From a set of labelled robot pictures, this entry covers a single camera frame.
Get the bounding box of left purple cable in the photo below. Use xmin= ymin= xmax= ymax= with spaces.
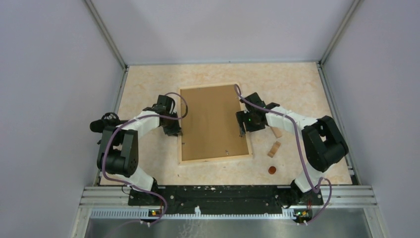
xmin=101 ymin=92 xmax=189 ymax=227

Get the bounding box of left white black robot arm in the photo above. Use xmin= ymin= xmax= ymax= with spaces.
xmin=90 ymin=92 xmax=188 ymax=205

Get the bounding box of small brown round disc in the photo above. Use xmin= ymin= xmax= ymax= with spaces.
xmin=268 ymin=166 xmax=276 ymax=175

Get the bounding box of purple cable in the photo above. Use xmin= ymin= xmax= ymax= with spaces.
xmin=233 ymin=83 xmax=333 ymax=226
xmin=101 ymin=92 xmax=189 ymax=227

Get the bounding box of brown frame backing board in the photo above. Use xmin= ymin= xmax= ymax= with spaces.
xmin=180 ymin=84 xmax=250 ymax=162

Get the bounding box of black microphone on stand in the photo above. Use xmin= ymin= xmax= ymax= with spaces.
xmin=90 ymin=112 xmax=128 ymax=133

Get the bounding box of light wooden block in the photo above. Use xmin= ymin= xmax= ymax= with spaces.
xmin=270 ymin=127 xmax=283 ymax=138

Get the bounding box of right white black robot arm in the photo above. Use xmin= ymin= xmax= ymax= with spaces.
xmin=236 ymin=93 xmax=349 ymax=204

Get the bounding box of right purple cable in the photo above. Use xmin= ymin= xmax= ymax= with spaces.
xmin=233 ymin=83 xmax=333 ymax=226

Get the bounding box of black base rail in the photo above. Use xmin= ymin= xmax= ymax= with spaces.
xmin=128 ymin=185 xmax=324 ymax=215

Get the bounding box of darker wooden block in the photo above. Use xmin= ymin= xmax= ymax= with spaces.
xmin=267 ymin=141 xmax=281 ymax=158

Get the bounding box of wooden picture frame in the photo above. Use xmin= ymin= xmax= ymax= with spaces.
xmin=177 ymin=82 xmax=253 ymax=166

